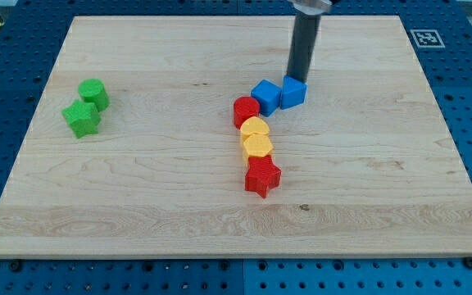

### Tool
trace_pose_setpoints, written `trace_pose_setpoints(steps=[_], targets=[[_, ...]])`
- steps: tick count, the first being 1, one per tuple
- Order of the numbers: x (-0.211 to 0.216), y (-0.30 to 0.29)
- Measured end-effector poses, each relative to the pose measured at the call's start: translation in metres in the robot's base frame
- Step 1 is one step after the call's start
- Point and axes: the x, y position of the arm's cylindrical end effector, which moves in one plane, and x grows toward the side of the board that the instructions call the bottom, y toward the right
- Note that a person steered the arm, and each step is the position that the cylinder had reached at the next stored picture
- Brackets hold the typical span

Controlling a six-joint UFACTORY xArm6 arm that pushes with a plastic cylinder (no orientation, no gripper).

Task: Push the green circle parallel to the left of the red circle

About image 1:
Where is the blue cube block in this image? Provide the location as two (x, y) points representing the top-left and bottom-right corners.
(251, 79), (282, 116)

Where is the black bolt front right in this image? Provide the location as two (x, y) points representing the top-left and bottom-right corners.
(462, 256), (472, 270)

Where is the red star block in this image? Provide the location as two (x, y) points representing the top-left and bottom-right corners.
(245, 155), (282, 198)

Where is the red cylinder block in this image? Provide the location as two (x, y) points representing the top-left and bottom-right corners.
(233, 96), (260, 129)

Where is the yellow heart block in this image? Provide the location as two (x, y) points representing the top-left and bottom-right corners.
(239, 116), (270, 145)

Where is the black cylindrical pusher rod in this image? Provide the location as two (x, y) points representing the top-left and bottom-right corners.
(286, 11), (321, 83)

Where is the blue triangle block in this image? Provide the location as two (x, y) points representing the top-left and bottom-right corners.
(279, 75), (307, 109)

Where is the green star block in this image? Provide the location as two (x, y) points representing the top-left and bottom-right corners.
(61, 100), (101, 138)

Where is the black bolt front left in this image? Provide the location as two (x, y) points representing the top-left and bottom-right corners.
(8, 260), (23, 272)

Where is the white fiducial marker tag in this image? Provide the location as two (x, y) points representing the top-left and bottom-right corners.
(411, 29), (445, 48)

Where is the black bolt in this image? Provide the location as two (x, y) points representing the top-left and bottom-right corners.
(8, 260), (23, 272)
(462, 256), (472, 270)

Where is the yellow hexagon block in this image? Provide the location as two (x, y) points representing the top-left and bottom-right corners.
(242, 134), (274, 166)

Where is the green cylinder block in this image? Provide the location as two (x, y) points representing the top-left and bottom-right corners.
(78, 79), (110, 111)

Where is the wooden board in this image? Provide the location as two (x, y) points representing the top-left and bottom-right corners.
(0, 16), (472, 260)

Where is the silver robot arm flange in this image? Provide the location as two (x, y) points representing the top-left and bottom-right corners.
(288, 0), (341, 16)

